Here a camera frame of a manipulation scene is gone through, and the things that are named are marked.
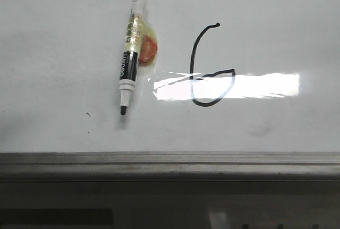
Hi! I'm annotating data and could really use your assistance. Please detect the black whiteboard marker with tape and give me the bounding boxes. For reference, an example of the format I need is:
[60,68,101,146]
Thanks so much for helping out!
[119,0,148,115]

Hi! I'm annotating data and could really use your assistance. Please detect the white whiteboard with aluminium frame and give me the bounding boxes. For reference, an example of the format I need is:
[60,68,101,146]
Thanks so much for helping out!
[1,0,339,181]

